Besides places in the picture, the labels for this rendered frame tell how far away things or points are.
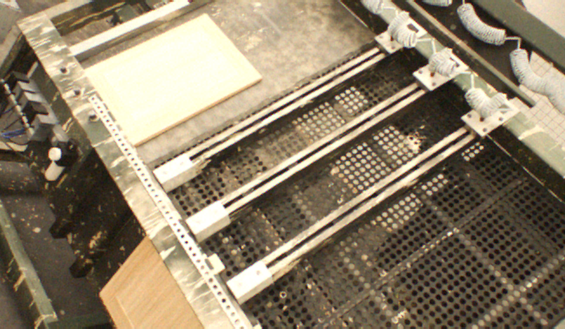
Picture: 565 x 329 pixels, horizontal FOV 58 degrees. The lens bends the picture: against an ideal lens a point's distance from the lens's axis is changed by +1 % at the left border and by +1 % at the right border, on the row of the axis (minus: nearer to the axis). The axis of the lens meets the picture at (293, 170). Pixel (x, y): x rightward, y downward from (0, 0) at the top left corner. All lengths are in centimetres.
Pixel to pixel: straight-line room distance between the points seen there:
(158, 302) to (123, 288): 20
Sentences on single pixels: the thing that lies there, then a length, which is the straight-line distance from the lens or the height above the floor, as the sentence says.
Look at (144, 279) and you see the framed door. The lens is 208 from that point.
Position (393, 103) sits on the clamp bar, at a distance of 192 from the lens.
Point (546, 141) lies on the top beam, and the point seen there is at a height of 185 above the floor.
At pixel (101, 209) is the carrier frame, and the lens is 230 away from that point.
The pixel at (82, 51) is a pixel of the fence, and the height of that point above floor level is 93.
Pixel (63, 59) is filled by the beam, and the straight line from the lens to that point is 223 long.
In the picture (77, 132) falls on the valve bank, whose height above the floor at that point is 79.
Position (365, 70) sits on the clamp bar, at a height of 161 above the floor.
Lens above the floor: 177
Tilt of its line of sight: 18 degrees down
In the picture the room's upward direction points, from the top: 42 degrees clockwise
